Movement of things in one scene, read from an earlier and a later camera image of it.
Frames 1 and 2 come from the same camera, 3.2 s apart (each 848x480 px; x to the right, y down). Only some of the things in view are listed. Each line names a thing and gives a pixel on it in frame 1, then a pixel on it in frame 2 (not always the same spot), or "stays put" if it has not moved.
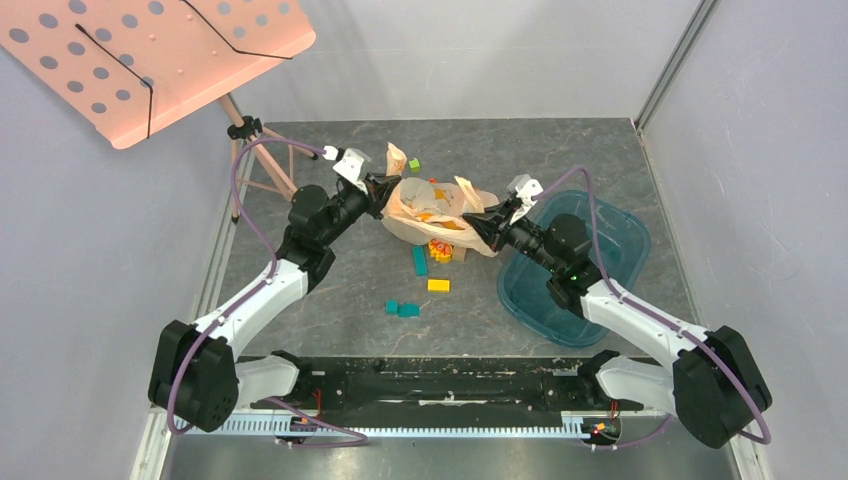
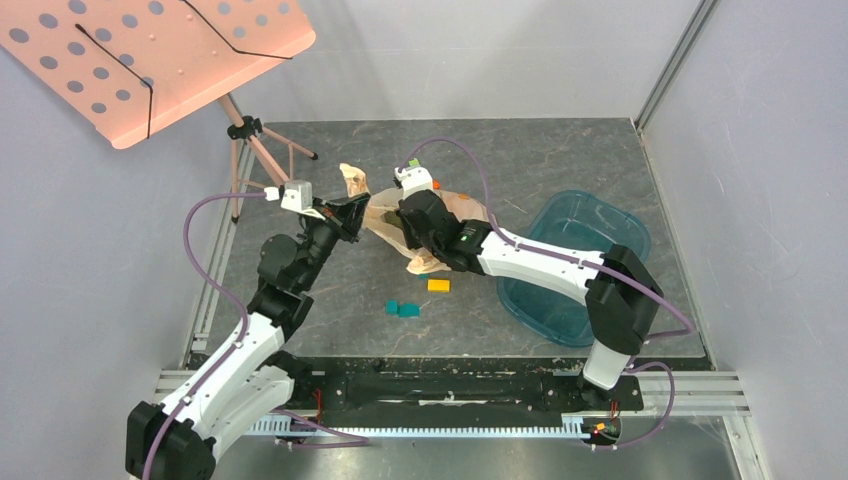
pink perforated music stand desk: x=127 y=67 stays put
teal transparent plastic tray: x=622 y=241 stays put
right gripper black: x=503 y=225 to x=411 y=207
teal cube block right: x=409 y=311 stays put
